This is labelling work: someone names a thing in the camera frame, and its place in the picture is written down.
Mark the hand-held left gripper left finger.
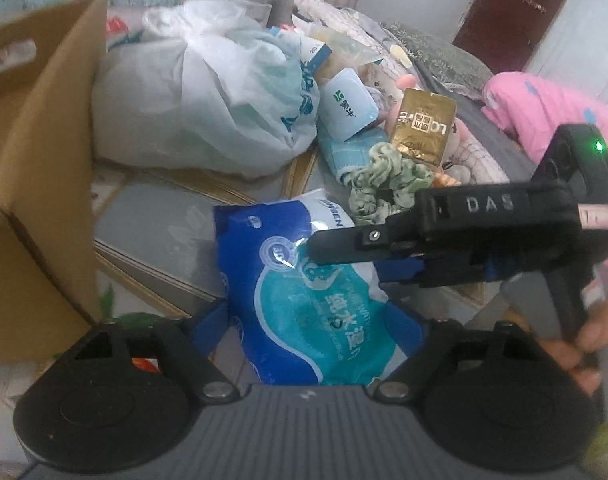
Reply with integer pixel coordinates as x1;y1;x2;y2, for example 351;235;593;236
71;301;241;405

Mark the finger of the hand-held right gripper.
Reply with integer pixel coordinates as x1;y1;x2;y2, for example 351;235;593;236
305;209;424;267
379;256;431;287

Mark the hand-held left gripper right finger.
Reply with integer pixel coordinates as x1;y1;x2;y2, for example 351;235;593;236
368;317;543;404

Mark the green scrunchie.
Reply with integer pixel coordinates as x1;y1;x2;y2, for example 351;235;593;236
346;142;436;226

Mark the orange striped cloth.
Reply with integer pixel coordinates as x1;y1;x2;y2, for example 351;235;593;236
431;167;462;193

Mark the blue wet wipes pack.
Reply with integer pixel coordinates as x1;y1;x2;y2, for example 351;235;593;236
211;187;426;389

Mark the light blue striped towel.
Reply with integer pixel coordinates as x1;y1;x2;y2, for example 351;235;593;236
317;122;391;187

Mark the light blue tissue pack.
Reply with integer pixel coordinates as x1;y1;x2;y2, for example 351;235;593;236
317;68;381;142

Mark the pink white plush toy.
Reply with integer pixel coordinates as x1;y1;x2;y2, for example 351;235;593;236
383;74;472;161

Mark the brown cardboard box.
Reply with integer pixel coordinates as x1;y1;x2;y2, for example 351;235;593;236
0;0;110;367

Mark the person's right hand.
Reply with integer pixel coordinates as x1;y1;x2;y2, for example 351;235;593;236
539;304;608;394

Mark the grey bed sheet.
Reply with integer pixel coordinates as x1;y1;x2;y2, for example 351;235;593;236
424;72;547;186

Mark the pink blanket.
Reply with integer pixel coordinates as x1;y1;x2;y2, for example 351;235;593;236
480;71;608;176

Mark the gold foil packet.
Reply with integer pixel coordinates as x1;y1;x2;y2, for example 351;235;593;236
388;87;458;169

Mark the green patterned pillow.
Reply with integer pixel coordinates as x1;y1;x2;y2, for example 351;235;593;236
381;21;494;97

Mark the clear plastic bag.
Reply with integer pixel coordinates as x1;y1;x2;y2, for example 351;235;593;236
308;24;386;87

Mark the small blue white box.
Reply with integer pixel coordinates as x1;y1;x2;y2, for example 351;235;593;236
300;36;333;69

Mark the white plastic bag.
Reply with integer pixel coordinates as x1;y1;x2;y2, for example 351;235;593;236
90;0;321;182

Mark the brown wooden door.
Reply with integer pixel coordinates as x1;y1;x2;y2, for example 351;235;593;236
451;0;578;74

